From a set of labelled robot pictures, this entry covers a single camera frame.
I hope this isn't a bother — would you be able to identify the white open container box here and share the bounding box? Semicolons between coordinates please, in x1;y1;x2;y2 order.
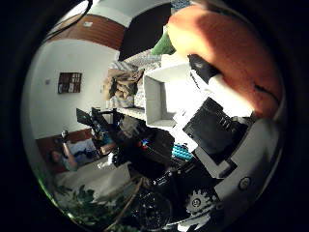
143;62;201;131

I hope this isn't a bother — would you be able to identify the seated person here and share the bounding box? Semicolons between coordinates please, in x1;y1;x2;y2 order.
49;130;80;174

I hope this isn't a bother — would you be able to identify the black panel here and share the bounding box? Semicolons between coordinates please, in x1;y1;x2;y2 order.
118;3;174;62

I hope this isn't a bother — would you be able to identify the white side table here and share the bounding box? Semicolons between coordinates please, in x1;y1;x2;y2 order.
54;158;131;201

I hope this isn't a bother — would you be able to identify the dark framed wall picture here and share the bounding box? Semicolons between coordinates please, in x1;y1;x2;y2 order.
57;72;83;95

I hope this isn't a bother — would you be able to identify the brown wooden wall panel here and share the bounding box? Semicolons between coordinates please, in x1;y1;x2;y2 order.
47;13;126;51

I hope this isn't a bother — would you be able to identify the green leafy plant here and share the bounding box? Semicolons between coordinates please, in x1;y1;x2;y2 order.
53;183;137;232

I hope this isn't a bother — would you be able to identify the orange carrot plush toy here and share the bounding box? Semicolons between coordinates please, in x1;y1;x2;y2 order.
151;4;285;119

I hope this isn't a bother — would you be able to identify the brown crumpled cloth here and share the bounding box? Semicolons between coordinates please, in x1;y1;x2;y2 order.
103;69;145;102

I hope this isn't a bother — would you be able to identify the black monitor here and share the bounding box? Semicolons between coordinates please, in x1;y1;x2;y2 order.
75;107;112;131

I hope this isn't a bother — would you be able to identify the black cable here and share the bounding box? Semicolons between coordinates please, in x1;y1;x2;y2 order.
42;0;95;43

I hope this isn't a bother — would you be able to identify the teal striped object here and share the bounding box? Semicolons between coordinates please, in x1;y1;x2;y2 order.
171;143;194;161

